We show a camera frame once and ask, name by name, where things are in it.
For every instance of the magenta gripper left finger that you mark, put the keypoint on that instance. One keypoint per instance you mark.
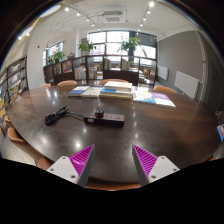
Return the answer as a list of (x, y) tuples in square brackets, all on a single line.
[(75, 168)]

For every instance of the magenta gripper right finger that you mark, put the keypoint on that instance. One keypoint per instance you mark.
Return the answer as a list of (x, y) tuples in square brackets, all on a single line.
[(149, 167)]

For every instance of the black charger plug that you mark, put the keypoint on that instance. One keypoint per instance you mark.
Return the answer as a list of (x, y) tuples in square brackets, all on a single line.
[(99, 113)]

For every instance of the black power strip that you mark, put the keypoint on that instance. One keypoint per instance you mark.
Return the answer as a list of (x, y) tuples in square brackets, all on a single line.
[(108, 119)]

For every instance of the purple cover magazine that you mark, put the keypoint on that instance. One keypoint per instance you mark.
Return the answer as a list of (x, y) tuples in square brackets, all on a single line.
[(162, 100)]

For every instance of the orange chair near left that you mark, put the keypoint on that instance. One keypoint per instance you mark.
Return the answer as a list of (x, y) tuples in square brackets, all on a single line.
[(17, 140)]

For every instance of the orange chair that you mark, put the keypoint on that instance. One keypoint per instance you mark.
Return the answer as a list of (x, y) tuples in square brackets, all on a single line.
[(17, 140), (67, 83), (104, 81), (166, 89)]

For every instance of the teal cover magazine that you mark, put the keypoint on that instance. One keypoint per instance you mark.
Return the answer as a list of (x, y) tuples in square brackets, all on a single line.
[(144, 97)]

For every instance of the blue white book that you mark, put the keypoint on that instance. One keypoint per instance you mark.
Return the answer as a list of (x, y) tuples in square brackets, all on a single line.
[(78, 91)]

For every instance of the orange chair far right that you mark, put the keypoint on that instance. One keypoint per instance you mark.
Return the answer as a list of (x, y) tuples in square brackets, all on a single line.
[(166, 89)]

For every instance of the pale green book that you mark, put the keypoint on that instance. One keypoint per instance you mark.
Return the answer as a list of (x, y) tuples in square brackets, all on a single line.
[(92, 92)]

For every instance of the stack of books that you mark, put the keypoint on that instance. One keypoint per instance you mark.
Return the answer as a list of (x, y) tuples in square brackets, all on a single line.
[(117, 89)]

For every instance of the orange chair far left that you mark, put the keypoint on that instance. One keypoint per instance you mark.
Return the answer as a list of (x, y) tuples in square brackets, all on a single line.
[(67, 83)]

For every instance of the orange chair far centre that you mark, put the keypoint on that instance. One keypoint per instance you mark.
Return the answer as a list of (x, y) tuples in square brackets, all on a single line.
[(104, 81)]

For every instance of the dark wooden shelf divider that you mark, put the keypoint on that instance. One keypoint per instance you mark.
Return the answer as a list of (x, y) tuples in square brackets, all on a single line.
[(94, 68)]

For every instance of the potted plant left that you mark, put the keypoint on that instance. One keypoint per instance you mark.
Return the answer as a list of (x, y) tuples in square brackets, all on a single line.
[(56, 57)]

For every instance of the potted plant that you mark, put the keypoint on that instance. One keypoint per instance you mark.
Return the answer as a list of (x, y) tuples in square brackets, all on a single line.
[(86, 47), (56, 57), (129, 45)]

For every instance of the potted plant centre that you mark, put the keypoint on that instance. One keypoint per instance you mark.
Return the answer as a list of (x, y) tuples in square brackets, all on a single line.
[(86, 47)]

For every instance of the potted plant right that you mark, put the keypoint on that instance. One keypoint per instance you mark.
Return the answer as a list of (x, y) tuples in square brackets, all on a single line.
[(129, 45)]

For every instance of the ceiling air conditioner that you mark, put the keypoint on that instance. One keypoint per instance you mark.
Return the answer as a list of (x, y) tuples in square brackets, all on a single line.
[(112, 17)]

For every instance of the white wall radiator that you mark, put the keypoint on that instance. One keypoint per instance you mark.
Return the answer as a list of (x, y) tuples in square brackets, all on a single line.
[(187, 84)]

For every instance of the left wall bookshelf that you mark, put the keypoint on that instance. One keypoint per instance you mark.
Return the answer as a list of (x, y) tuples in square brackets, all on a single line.
[(13, 79)]

